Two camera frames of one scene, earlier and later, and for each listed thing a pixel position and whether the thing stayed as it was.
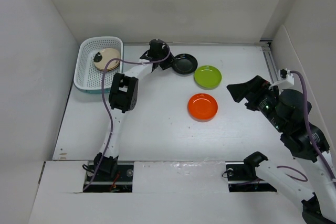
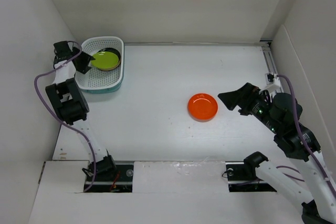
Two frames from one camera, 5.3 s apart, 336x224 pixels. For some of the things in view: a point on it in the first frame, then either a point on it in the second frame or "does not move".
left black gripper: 168,63 to 85,67
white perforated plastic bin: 86,77 does not move
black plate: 184,64 to 111,50
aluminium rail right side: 269,61 does not move
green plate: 207,77 to 104,60
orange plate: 202,107 does not move
